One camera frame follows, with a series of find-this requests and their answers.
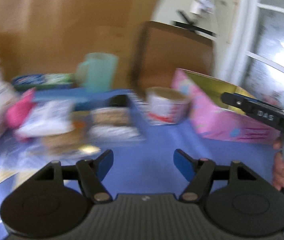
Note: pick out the cotton swab box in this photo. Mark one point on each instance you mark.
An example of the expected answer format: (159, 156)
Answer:
(113, 124)

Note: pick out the clear bag of grains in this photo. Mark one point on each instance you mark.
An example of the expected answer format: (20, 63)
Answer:
(68, 145)

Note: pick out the small black object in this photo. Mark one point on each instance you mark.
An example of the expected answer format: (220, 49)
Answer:
(118, 101)

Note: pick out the teal plastic mug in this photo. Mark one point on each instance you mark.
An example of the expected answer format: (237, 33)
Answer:
(96, 72)

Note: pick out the white printed sachet pack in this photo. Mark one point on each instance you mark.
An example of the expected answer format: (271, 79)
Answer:
(48, 118)

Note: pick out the brown woven tray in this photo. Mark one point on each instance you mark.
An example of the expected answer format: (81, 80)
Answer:
(160, 49)

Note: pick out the green blue toothpaste box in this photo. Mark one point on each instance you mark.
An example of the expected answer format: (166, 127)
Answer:
(43, 81)

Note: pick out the white framed frosted window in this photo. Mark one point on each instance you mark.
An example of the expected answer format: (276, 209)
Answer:
(250, 47)

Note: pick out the small paper-labelled tin can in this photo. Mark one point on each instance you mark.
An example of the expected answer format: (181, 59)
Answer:
(166, 105)

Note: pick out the pink fuzzy soft toy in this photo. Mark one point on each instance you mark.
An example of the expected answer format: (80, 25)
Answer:
(18, 112)

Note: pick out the blue patterned tablecloth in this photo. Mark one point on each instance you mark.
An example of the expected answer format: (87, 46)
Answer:
(142, 166)

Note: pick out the person's right hand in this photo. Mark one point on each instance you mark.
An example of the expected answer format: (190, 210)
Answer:
(278, 167)

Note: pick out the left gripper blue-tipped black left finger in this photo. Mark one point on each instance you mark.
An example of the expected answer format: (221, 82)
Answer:
(91, 174)

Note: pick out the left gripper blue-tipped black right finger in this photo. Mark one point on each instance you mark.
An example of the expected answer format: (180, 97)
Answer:
(199, 174)

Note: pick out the blue plastic case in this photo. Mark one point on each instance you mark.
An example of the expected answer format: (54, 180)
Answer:
(82, 99)

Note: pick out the pink macaron biscuit tin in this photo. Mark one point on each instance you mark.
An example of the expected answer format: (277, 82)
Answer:
(215, 120)

